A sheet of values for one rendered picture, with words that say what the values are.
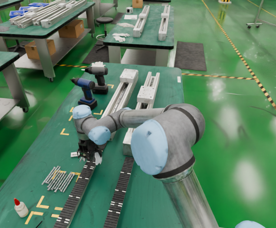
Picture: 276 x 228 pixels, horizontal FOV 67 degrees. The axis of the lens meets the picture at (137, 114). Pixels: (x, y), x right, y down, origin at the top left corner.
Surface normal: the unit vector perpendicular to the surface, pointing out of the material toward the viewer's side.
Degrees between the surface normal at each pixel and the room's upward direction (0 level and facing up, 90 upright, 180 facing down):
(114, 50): 90
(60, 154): 0
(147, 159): 82
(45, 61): 90
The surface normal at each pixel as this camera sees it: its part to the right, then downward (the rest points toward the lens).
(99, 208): 0.02, -0.79
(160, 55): -0.13, 0.61
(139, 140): -0.78, 0.28
